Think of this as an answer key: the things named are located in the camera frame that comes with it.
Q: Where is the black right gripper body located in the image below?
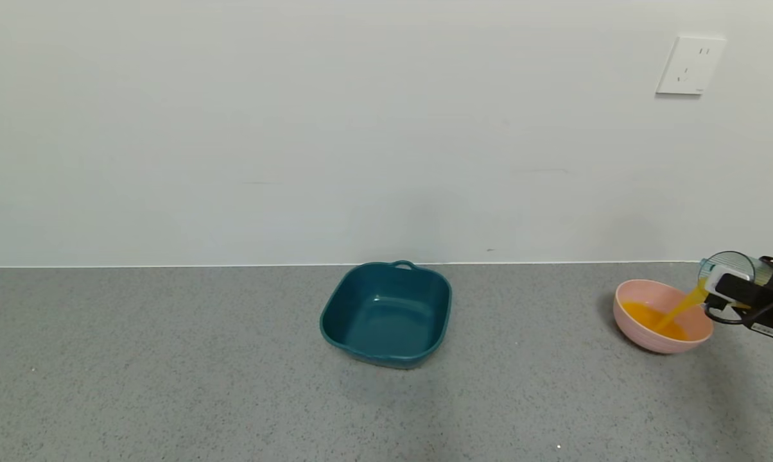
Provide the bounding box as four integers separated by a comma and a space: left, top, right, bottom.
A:
731, 255, 773, 341

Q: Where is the clear ribbed green-tinted cup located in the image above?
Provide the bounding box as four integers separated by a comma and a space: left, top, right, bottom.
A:
697, 251, 773, 291

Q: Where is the orange juice liquid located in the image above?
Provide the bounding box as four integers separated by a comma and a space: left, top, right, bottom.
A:
621, 282, 709, 342

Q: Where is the pink ribbed bowl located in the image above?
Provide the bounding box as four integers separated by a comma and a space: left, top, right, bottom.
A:
613, 278, 715, 355

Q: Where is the teal plastic square tray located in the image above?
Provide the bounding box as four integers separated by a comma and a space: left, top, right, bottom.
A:
320, 260, 453, 370

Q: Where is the white black wrist camera box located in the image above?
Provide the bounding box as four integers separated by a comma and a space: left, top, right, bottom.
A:
706, 265, 773, 310

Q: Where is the white wall socket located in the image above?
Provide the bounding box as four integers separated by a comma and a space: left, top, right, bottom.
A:
656, 36, 727, 97

